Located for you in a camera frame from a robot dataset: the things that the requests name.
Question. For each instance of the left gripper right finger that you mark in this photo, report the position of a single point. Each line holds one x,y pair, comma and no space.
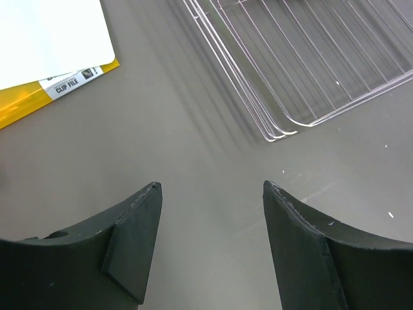
323,263

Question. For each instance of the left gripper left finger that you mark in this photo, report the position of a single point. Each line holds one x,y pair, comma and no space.
102,262

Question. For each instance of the yellow cutting board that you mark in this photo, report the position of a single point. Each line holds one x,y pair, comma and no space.
20,101

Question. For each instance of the light green cutting board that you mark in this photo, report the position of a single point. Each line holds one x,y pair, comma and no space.
43,39

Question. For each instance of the metal wire dish rack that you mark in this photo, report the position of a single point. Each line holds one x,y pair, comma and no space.
297,64

